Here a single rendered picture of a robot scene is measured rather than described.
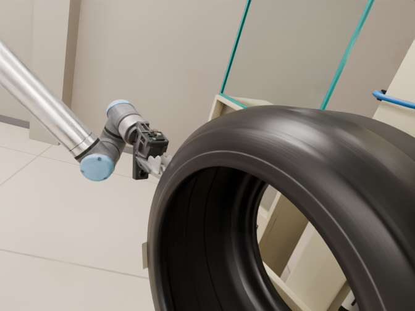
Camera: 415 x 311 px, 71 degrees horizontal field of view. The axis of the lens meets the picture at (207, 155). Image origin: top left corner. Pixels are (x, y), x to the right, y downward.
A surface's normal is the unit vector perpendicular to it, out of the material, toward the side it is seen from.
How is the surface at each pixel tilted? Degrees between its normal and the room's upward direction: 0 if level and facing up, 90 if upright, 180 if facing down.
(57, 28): 90
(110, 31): 90
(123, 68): 90
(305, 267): 90
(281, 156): 79
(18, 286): 0
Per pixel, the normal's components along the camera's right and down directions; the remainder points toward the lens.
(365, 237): -0.66, -0.06
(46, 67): 0.01, 0.40
